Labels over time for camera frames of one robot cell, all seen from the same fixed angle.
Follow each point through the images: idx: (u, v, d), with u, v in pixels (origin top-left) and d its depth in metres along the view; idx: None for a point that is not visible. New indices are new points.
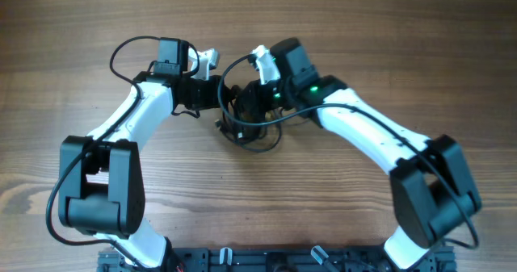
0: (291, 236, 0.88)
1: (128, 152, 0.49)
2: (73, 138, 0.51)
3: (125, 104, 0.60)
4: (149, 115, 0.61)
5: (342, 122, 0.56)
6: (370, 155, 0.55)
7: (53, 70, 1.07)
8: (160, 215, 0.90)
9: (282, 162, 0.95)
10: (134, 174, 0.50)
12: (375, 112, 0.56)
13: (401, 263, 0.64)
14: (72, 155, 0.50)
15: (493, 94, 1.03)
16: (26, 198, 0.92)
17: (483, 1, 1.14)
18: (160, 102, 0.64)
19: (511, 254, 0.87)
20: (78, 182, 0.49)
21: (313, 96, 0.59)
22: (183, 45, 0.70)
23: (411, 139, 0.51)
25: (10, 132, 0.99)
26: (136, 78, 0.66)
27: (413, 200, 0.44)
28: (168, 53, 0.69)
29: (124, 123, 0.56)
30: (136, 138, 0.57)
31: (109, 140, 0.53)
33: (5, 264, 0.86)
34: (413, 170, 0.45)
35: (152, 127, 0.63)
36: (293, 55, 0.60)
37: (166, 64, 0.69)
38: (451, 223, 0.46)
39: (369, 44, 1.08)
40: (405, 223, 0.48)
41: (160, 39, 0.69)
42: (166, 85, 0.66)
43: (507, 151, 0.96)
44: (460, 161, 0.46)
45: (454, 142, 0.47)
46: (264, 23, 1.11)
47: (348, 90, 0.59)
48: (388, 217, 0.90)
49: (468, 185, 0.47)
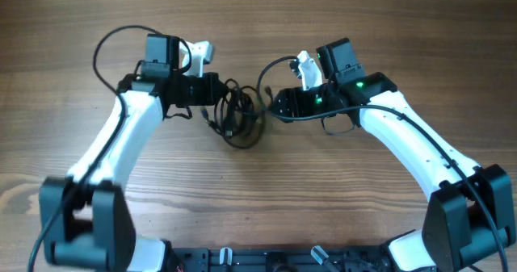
0: (291, 236, 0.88)
1: (111, 197, 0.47)
2: (52, 180, 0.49)
3: (110, 127, 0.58)
4: (135, 136, 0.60)
5: (387, 126, 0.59)
6: (408, 165, 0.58)
7: (52, 70, 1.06)
8: (160, 216, 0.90)
9: (283, 162, 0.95)
10: (120, 214, 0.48)
12: (421, 122, 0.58)
13: (403, 265, 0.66)
14: (51, 201, 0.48)
15: (493, 94, 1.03)
16: (27, 199, 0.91)
17: (481, 2, 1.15)
18: (146, 118, 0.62)
19: (513, 254, 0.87)
20: (61, 228, 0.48)
21: (358, 89, 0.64)
22: (172, 43, 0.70)
23: (458, 161, 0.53)
25: (10, 132, 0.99)
26: (123, 84, 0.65)
27: (451, 227, 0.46)
28: (156, 53, 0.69)
29: (107, 154, 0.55)
30: (122, 166, 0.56)
31: (93, 177, 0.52)
33: (5, 265, 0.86)
34: (456, 196, 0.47)
35: (139, 145, 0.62)
36: (340, 52, 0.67)
37: (156, 64, 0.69)
38: (484, 253, 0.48)
39: (369, 44, 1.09)
40: (432, 244, 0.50)
41: (149, 38, 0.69)
42: (153, 94, 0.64)
43: (507, 151, 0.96)
44: (506, 194, 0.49)
45: (504, 173, 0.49)
46: (265, 24, 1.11)
47: (397, 94, 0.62)
48: (388, 217, 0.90)
49: (509, 218, 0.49)
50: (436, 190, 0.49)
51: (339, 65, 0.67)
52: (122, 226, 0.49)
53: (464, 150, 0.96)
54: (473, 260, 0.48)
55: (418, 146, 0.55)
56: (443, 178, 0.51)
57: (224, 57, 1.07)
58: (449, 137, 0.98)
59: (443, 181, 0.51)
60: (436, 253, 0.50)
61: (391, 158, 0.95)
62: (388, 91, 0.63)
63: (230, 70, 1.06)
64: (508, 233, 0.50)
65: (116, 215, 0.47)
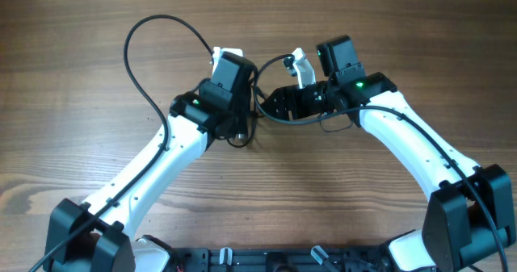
0: (291, 236, 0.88)
1: (115, 248, 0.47)
2: (69, 203, 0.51)
3: (148, 156, 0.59)
4: (170, 172, 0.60)
5: (388, 126, 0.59)
6: (407, 165, 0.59)
7: (53, 70, 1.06)
8: (160, 215, 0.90)
9: (282, 162, 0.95)
10: (119, 261, 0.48)
12: (421, 122, 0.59)
13: (403, 265, 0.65)
14: (62, 225, 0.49)
15: (492, 94, 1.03)
16: (27, 198, 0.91)
17: (481, 2, 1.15)
18: (187, 154, 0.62)
19: (513, 254, 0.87)
20: (62, 253, 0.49)
21: (358, 89, 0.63)
22: (244, 70, 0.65)
23: (458, 161, 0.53)
25: (10, 132, 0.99)
26: (178, 104, 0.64)
27: (451, 227, 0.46)
28: (222, 77, 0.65)
29: (129, 193, 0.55)
30: (145, 205, 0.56)
31: (105, 217, 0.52)
33: (5, 265, 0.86)
34: (456, 196, 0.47)
35: (173, 178, 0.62)
36: (340, 49, 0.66)
37: (218, 88, 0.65)
38: (483, 252, 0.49)
39: (369, 44, 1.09)
40: (432, 244, 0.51)
41: (221, 59, 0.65)
42: (202, 129, 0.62)
43: (507, 151, 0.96)
44: (506, 194, 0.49)
45: (503, 173, 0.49)
46: (265, 23, 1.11)
47: (397, 94, 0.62)
48: (388, 217, 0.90)
49: (509, 218, 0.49)
50: (436, 190, 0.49)
51: (340, 64, 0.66)
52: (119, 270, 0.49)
53: (464, 150, 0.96)
54: (472, 259, 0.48)
55: (418, 147, 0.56)
56: (443, 178, 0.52)
57: None
58: (449, 137, 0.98)
59: (443, 182, 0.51)
60: (435, 252, 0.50)
61: (391, 158, 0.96)
62: (388, 91, 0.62)
63: None
64: (508, 234, 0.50)
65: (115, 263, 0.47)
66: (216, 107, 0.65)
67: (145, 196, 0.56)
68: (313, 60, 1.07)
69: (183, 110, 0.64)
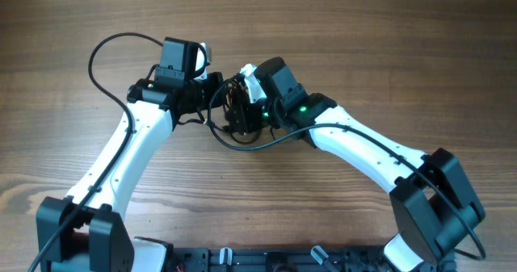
0: (291, 236, 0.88)
1: (109, 225, 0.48)
2: (52, 200, 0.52)
3: (115, 140, 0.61)
4: (142, 151, 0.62)
5: (336, 140, 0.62)
6: (363, 169, 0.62)
7: (53, 70, 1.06)
8: (160, 215, 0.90)
9: (282, 162, 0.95)
10: (117, 241, 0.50)
12: (365, 129, 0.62)
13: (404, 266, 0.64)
14: (49, 220, 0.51)
15: (492, 94, 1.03)
16: (27, 199, 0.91)
17: (481, 2, 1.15)
18: (155, 131, 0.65)
19: (513, 254, 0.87)
20: (57, 248, 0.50)
21: (301, 114, 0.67)
22: (189, 48, 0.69)
23: (405, 155, 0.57)
25: (10, 132, 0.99)
26: (131, 95, 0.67)
27: (418, 219, 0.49)
28: (170, 59, 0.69)
29: (108, 177, 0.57)
30: (125, 187, 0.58)
31: (90, 204, 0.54)
33: (5, 265, 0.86)
34: (413, 191, 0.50)
35: (148, 158, 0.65)
36: (279, 78, 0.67)
37: (170, 70, 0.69)
38: (459, 236, 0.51)
39: (369, 44, 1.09)
40: (411, 240, 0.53)
41: (165, 41, 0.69)
42: (163, 106, 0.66)
43: (507, 151, 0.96)
44: (459, 175, 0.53)
45: (451, 156, 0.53)
46: (264, 24, 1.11)
47: (338, 109, 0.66)
48: (388, 217, 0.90)
49: (470, 196, 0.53)
50: (393, 190, 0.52)
51: (282, 90, 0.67)
52: (119, 253, 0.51)
53: (464, 150, 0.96)
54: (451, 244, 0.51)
55: (367, 152, 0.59)
56: (396, 175, 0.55)
57: (223, 57, 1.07)
58: (450, 137, 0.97)
59: (398, 177, 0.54)
60: (418, 245, 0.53)
61: None
62: (329, 108, 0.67)
63: (230, 69, 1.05)
64: (475, 209, 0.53)
65: (113, 242, 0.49)
66: (170, 87, 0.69)
67: (123, 177, 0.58)
68: (313, 60, 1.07)
69: (140, 94, 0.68)
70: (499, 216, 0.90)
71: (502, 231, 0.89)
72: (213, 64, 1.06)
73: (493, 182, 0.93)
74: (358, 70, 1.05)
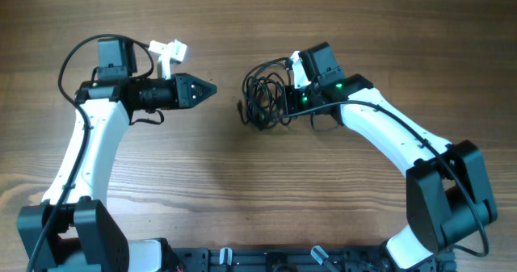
0: (291, 236, 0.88)
1: (93, 211, 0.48)
2: (27, 209, 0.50)
3: (74, 140, 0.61)
4: (105, 143, 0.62)
5: (364, 119, 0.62)
6: (386, 152, 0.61)
7: (53, 70, 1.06)
8: (160, 215, 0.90)
9: (282, 162, 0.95)
10: (106, 230, 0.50)
12: (396, 111, 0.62)
13: (403, 263, 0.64)
14: (33, 227, 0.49)
15: (493, 94, 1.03)
16: (27, 199, 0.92)
17: (481, 2, 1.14)
18: (112, 123, 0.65)
19: (512, 254, 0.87)
20: (49, 253, 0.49)
21: (338, 90, 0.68)
22: (123, 45, 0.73)
23: (431, 140, 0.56)
25: (10, 132, 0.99)
26: (79, 94, 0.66)
27: (428, 200, 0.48)
28: (109, 57, 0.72)
29: (80, 172, 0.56)
30: (98, 179, 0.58)
31: (69, 201, 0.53)
33: (5, 265, 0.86)
34: (430, 173, 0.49)
35: (112, 151, 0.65)
36: (319, 56, 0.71)
37: (111, 68, 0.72)
38: (465, 230, 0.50)
39: (369, 44, 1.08)
40: (417, 226, 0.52)
41: (98, 43, 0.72)
42: (113, 98, 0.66)
43: (507, 151, 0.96)
44: (480, 168, 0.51)
45: (475, 148, 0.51)
46: (265, 23, 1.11)
47: (374, 89, 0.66)
48: (388, 217, 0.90)
49: (485, 193, 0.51)
50: (411, 169, 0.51)
51: (321, 69, 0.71)
52: (111, 242, 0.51)
53: None
54: (456, 237, 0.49)
55: (393, 132, 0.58)
56: (417, 156, 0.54)
57: (223, 57, 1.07)
58: (450, 137, 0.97)
59: (418, 159, 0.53)
60: (421, 232, 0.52)
61: None
62: (365, 88, 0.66)
63: (230, 70, 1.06)
64: (488, 208, 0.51)
65: (102, 227, 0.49)
66: (115, 81, 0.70)
67: (94, 169, 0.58)
68: None
69: (87, 95, 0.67)
70: (499, 216, 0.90)
71: (502, 231, 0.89)
72: (213, 65, 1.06)
73: (493, 182, 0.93)
74: (359, 70, 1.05)
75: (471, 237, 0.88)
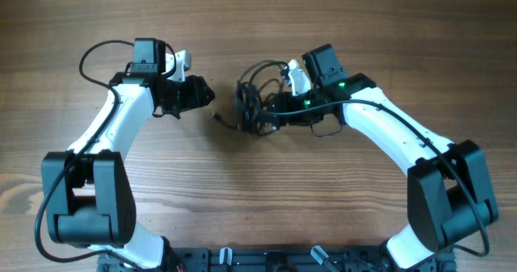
0: (291, 236, 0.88)
1: (111, 162, 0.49)
2: (53, 153, 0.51)
3: (103, 110, 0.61)
4: (130, 118, 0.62)
5: (366, 117, 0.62)
6: (388, 152, 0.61)
7: (53, 70, 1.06)
8: (160, 215, 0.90)
9: (282, 162, 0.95)
10: (121, 184, 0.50)
12: (397, 110, 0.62)
13: (403, 263, 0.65)
14: (56, 171, 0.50)
15: (493, 94, 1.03)
16: (27, 199, 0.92)
17: (481, 2, 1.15)
18: (140, 103, 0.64)
19: (512, 254, 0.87)
20: (64, 197, 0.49)
21: (340, 89, 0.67)
22: (158, 46, 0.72)
23: (432, 140, 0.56)
25: (10, 132, 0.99)
26: (113, 80, 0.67)
27: (428, 197, 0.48)
28: (143, 54, 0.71)
29: (105, 132, 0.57)
30: (119, 146, 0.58)
31: (91, 152, 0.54)
33: (6, 265, 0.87)
34: (431, 172, 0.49)
35: (135, 131, 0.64)
36: (323, 56, 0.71)
37: (144, 64, 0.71)
38: (466, 229, 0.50)
39: (369, 44, 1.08)
40: (417, 223, 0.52)
41: (135, 40, 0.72)
42: (144, 85, 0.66)
43: (507, 151, 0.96)
44: (481, 168, 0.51)
45: (477, 148, 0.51)
46: (265, 23, 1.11)
47: (376, 89, 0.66)
48: (388, 217, 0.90)
49: (486, 192, 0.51)
50: (412, 167, 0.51)
51: (324, 69, 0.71)
52: (123, 199, 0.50)
53: None
54: (457, 236, 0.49)
55: (395, 131, 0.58)
56: (418, 156, 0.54)
57: (223, 58, 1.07)
58: (450, 137, 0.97)
59: (419, 158, 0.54)
60: (422, 230, 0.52)
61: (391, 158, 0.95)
62: (367, 88, 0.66)
63: (230, 70, 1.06)
64: (489, 208, 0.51)
65: (117, 179, 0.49)
66: (147, 74, 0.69)
67: (119, 132, 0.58)
68: None
69: (119, 81, 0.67)
70: (498, 216, 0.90)
71: (501, 230, 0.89)
72: (213, 65, 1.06)
73: (493, 181, 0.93)
74: (358, 70, 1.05)
75: (471, 237, 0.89)
